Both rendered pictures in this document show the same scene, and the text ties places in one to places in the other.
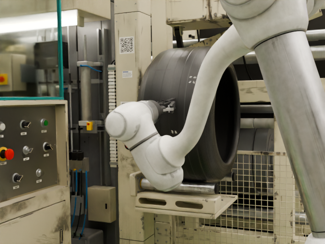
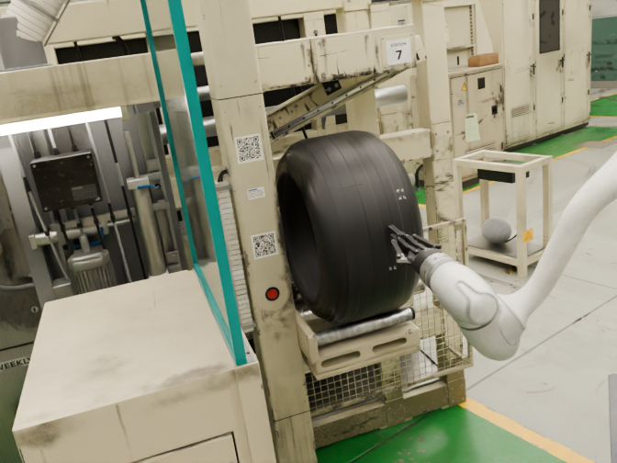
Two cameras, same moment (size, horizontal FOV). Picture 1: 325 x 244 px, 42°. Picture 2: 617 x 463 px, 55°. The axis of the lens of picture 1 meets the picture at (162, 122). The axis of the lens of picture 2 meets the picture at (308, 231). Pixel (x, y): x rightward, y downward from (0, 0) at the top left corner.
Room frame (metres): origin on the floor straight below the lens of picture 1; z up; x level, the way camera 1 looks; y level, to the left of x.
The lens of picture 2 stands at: (0.54, 1.12, 1.78)
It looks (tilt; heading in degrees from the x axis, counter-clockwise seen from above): 18 degrees down; 320
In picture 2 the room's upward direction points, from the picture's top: 8 degrees counter-clockwise
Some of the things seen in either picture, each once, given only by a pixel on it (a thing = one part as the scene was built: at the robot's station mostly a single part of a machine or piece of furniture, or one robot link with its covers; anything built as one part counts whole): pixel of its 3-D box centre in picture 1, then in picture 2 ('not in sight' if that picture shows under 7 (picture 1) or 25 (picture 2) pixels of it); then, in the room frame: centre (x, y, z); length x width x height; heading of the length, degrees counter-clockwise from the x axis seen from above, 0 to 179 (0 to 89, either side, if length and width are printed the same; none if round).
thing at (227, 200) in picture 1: (188, 202); (348, 337); (1.89, -0.11, 0.80); 0.37 x 0.36 x 0.02; 156
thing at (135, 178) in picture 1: (152, 177); (295, 323); (1.96, 0.05, 0.90); 0.40 x 0.03 x 0.10; 156
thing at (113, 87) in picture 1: (115, 115); (235, 257); (1.98, 0.22, 1.19); 0.05 x 0.04 x 0.48; 156
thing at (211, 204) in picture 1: (177, 201); (364, 344); (1.76, -0.06, 0.84); 0.36 x 0.09 x 0.06; 66
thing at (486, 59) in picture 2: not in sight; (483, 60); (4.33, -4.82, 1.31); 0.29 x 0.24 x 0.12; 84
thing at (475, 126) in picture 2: not in sight; (460, 126); (4.48, -4.55, 0.62); 0.91 x 0.58 x 1.25; 84
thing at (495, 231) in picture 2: not in sight; (501, 210); (2.82, -2.63, 0.40); 0.60 x 0.35 x 0.80; 174
